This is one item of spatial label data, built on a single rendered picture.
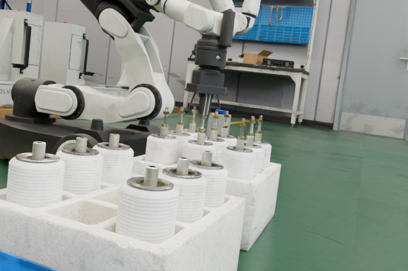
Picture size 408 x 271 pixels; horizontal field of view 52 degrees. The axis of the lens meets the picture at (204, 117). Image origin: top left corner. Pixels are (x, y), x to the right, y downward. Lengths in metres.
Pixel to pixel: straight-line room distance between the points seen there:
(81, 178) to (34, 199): 0.12
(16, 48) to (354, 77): 4.41
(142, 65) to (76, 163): 0.83
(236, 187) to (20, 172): 0.56
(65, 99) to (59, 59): 2.17
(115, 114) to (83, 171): 0.80
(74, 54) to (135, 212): 3.32
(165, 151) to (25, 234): 0.57
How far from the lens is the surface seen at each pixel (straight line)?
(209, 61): 1.17
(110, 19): 1.69
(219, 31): 1.19
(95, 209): 0.83
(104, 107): 1.72
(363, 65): 6.25
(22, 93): 1.96
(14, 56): 3.53
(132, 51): 1.65
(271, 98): 6.39
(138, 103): 1.58
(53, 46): 3.99
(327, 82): 6.27
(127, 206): 0.67
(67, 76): 3.89
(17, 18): 3.55
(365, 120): 6.23
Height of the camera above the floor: 0.42
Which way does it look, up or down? 5 degrees down
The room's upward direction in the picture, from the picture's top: 7 degrees clockwise
